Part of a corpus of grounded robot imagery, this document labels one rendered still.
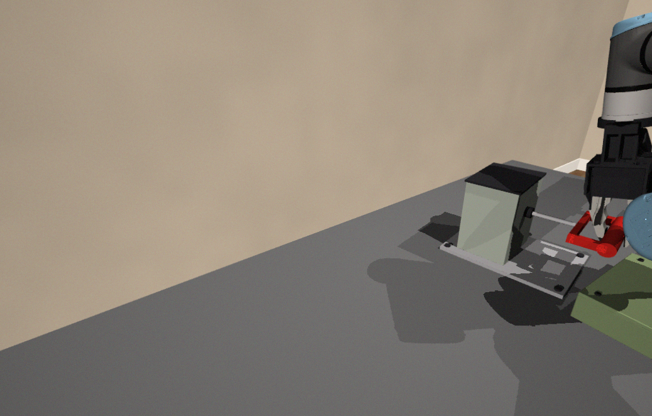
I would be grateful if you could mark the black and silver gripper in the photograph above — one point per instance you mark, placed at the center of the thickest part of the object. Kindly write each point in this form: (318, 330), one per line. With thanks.
(618, 172)

